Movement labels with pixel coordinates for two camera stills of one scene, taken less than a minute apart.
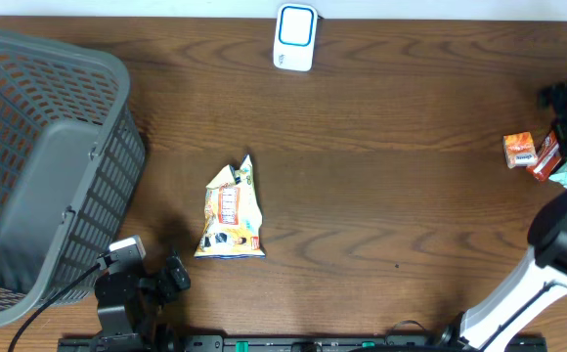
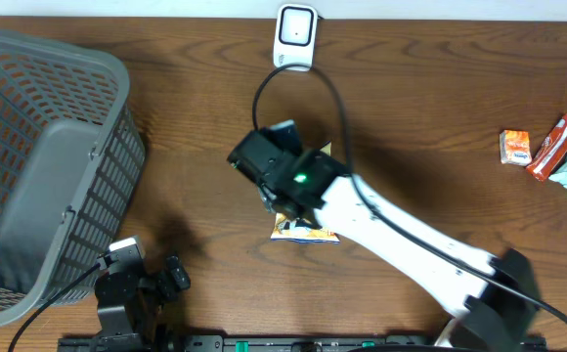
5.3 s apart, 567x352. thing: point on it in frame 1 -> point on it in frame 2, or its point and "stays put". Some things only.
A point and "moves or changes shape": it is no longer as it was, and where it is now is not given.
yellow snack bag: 233,219 -> 296,229
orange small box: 519,150 moves or changes shape
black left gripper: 168,286 stays put
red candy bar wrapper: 548,157 stays put
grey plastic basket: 57,156 stays put
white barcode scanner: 294,38 stays put
